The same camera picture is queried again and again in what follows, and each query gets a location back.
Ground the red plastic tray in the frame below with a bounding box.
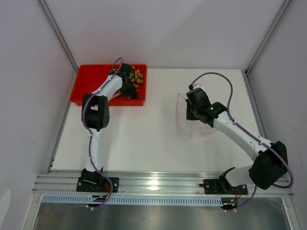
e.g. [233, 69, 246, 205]
[70, 64, 147, 106]

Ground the aluminium table rail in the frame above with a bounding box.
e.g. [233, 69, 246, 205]
[32, 170, 295, 198]

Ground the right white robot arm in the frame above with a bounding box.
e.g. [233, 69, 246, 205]
[186, 88, 288, 194]

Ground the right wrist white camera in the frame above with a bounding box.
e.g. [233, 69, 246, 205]
[188, 83, 202, 91]

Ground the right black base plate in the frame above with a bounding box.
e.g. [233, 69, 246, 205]
[199, 179, 248, 195]

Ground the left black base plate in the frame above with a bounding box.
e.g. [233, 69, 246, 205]
[76, 169, 119, 193]

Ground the aluminium frame post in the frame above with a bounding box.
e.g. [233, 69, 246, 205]
[36, 0, 79, 73]
[245, 0, 294, 77]

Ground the left aluminium frame post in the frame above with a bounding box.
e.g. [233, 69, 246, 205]
[36, 0, 79, 73]

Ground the clear pink-dotted zip bag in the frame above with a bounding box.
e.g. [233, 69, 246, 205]
[175, 90, 217, 139]

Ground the white slotted cable duct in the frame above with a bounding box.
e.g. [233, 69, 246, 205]
[42, 194, 223, 207]

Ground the right aluminium frame post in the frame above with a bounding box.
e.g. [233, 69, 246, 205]
[245, 0, 294, 77]

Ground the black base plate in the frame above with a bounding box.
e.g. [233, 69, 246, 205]
[199, 179, 248, 195]
[76, 169, 119, 193]

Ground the yellow longan bunch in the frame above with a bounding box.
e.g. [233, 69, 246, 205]
[129, 66, 144, 88]

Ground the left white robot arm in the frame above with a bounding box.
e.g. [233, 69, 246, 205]
[81, 63, 138, 192]

